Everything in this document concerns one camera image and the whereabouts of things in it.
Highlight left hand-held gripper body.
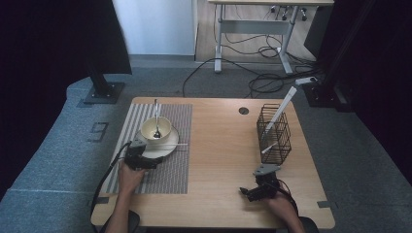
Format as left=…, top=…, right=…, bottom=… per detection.
left=124, top=138, right=154, bottom=172

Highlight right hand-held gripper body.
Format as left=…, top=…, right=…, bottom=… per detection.
left=253, top=164, right=282, bottom=202

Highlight white plate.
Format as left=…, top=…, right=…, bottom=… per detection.
left=133, top=125, right=180, bottom=159

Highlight black wire basket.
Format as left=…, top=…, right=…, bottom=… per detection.
left=256, top=103, right=292, bottom=166

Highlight person's left hand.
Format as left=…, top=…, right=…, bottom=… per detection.
left=118, top=159, right=148, bottom=197

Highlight person's right hand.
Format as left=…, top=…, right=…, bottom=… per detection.
left=265, top=190, right=298, bottom=225

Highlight cream bowl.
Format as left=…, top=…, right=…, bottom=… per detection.
left=140, top=116, right=173, bottom=142

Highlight grey striped placemat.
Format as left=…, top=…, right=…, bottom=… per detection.
left=101, top=102, right=193, bottom=195

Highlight metal spoon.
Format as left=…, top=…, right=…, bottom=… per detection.
left=153, top=98, right=162, bottom=140

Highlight grey floor outlet cover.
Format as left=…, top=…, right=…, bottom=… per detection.
left=86, top=121, right=110, bottom=144

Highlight long white utensil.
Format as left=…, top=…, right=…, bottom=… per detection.
left=264, top=85, right=298, bottom=133

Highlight white power strip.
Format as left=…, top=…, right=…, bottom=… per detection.
left=294, top=76, right=319, bottom=86

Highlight dark curtain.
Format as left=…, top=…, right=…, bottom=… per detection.
left=324, top=0, right=412, bottom=185
left=0, top=0, right=133, bottom=202

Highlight white-legged desk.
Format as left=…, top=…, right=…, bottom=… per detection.
left=207, top=0, right=335, bottom=76

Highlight dark panel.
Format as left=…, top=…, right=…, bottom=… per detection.
left=303, top=4, right=334, bottom=60

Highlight office chair caster base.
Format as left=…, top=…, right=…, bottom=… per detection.
left=269, top=4, right=309, bottom=22

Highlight red and black gripper wires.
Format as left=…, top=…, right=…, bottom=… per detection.
left=276, top=179, right=299, bottom=216

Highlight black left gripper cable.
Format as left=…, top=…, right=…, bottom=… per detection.
left=89, top=141, right=132, bottom=233

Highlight black stand with base plate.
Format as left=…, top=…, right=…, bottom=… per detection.
left=82, top=62, right=126, bottom=105

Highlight black floor cable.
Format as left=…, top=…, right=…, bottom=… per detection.
left=182, top=57, right=260, bottom=98

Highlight tangle of black cables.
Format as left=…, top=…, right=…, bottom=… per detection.
left=223, top=32, right=325, bottom=99

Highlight black metal frame stand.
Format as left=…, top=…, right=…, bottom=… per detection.
left=302, top=0, right=377, bottom=114

